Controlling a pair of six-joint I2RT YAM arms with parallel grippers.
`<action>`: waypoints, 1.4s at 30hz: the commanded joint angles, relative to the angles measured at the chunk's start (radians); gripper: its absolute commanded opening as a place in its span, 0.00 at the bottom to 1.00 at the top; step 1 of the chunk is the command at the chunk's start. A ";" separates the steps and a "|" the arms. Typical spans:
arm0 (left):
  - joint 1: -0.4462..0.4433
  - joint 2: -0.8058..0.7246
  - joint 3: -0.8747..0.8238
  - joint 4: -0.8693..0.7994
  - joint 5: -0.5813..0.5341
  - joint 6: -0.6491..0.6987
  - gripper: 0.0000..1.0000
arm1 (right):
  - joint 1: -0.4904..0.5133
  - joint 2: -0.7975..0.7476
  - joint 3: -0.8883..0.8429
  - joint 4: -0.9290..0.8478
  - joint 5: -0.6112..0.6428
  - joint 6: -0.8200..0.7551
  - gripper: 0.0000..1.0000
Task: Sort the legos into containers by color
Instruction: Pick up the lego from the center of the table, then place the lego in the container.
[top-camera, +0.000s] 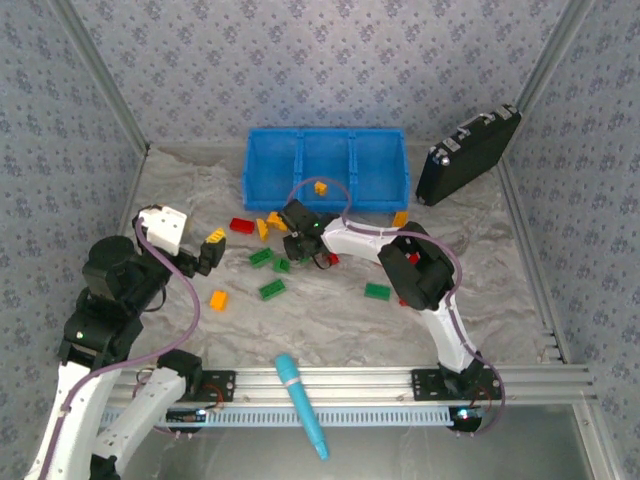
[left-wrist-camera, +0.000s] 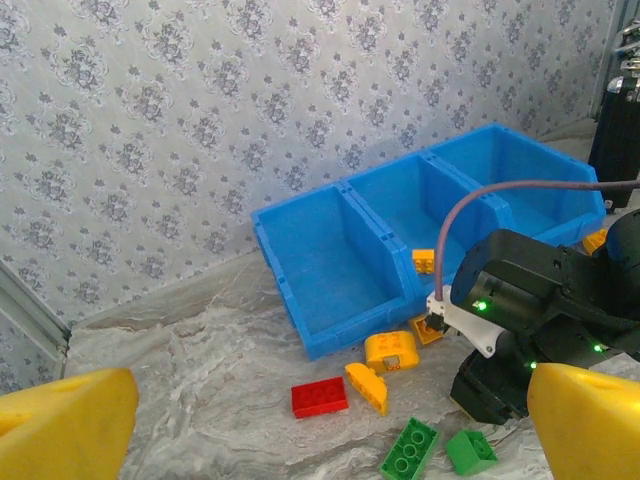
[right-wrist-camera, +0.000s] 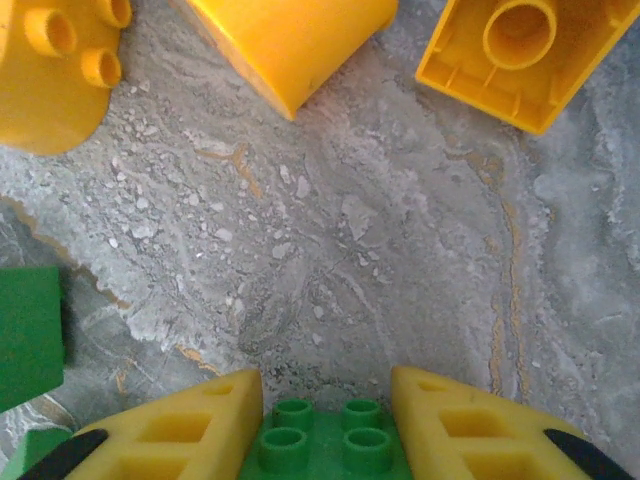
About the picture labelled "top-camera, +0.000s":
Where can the green lego brick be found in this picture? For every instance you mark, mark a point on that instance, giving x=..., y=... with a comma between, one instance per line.
x=272, y=289
x=281, y=265
x=377, y=291
x=261, y=258

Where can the orange lego brick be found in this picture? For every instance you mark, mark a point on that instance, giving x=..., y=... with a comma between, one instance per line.
x=400, y=219
x=219, y=301

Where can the blue three-compartment plastic bin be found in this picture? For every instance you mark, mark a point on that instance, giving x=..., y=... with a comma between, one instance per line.
x=272, y=165

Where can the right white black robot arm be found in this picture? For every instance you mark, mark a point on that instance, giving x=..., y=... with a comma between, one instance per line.
x=450, y=330

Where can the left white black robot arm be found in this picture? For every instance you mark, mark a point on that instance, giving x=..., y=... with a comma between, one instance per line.
x=70, y=400

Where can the yellow arch lego brick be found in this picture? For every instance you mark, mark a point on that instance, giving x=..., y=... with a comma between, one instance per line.
x=275, y=221

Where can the small yellow lego brick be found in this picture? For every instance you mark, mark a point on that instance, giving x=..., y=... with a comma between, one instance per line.
x=320, y=188

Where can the light blue pen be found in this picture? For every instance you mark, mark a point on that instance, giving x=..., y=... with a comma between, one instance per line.
x=295, y=385

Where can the small circuit board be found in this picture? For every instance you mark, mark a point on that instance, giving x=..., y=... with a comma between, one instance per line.
x=465, y=414
x=186, y=415

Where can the black hard case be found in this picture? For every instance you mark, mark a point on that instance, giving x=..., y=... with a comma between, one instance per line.
x=465, y=155

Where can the aluminium side rail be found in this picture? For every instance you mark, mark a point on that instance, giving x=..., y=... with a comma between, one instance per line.
x=534, y=270
x=135, y=190

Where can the aluminium mounting rail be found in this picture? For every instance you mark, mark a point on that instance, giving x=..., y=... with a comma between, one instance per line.
x=350, y=385

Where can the aluminium corner post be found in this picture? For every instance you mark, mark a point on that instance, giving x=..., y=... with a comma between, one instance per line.
x=102, y=75
x=555, y=50

